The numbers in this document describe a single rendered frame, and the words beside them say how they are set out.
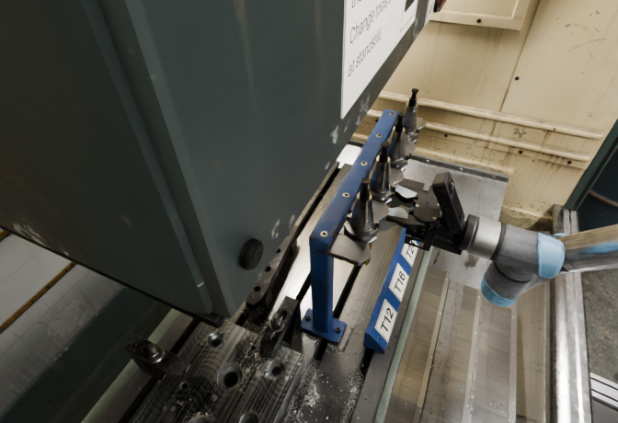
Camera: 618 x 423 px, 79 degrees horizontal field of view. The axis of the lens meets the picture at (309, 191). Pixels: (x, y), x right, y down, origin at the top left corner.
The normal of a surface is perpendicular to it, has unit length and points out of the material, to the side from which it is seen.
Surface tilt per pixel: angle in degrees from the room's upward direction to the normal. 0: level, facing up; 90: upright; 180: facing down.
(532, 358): 17
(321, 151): 90
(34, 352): 90
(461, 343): 8
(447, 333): 8
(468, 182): 24
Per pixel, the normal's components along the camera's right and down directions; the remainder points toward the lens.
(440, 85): -0.42, 0.62
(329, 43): 0.91, 0.26
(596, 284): -0.03, -0.73
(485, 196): -0.20, -0.41
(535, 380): -0.29, -0.78
